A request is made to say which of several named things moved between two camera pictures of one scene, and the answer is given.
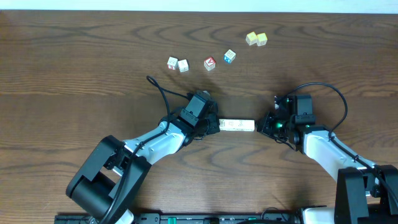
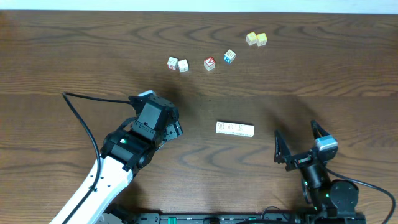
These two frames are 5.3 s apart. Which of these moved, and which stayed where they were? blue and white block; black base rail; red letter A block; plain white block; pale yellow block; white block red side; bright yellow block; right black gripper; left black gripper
Moved: left black gripper; right black gripper
Stayed: blue and white block; plain white block; bright yellow block; white block red side; red letter A block; black base rail; pale yellow block
